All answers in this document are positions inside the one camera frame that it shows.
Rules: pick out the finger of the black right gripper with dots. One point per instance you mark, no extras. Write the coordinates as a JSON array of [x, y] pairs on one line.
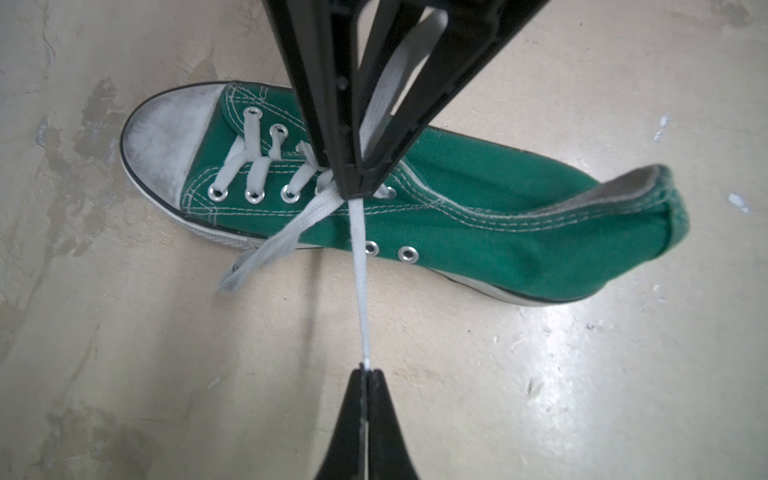
[[418, 56], [318, 44]]

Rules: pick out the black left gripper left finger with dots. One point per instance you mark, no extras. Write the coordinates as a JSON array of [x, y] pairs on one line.
[[345, 456]]

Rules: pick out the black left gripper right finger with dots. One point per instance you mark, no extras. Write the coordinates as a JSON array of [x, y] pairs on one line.
[[388, 457]]

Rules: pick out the white shoelace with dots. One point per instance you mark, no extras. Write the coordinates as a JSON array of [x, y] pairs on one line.
[[326, 201]]

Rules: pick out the green canvas sneaker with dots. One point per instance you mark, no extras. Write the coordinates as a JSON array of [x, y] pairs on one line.
[[218, 157]]

